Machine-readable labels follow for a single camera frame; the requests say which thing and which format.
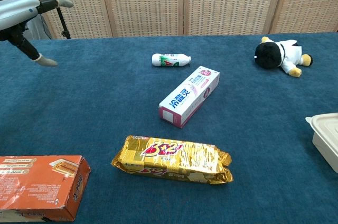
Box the beige takeaway food container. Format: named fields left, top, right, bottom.
left=305, top=112, right=338, bottom=174

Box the orange biscuit carton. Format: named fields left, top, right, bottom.
left=0, top=154, right=92, bottom=222

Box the white pink toothpaste box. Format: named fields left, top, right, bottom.
left=158, top=66, right=220, bottom=129

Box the small white drink bottle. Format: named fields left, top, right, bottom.
left=152, top=53, right=192, bottom=68

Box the black tripod stand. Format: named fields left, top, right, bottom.
left=42, top=0, right=71, bottom=40

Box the gold foil biscuit packet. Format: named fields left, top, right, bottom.
left=110, top=135, right=234, bottom=185

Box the wicker folding screen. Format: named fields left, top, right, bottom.
left=22, top=0, right=338, bottom=40

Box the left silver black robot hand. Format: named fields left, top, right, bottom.
left=0, top=0, right=74, bottom=67

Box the black haired plush doll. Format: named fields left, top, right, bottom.
left=255, top=36, right=314, bottom=78

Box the blue carpet table cover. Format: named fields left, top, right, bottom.
left=0, top=32, right=338, bottom=224

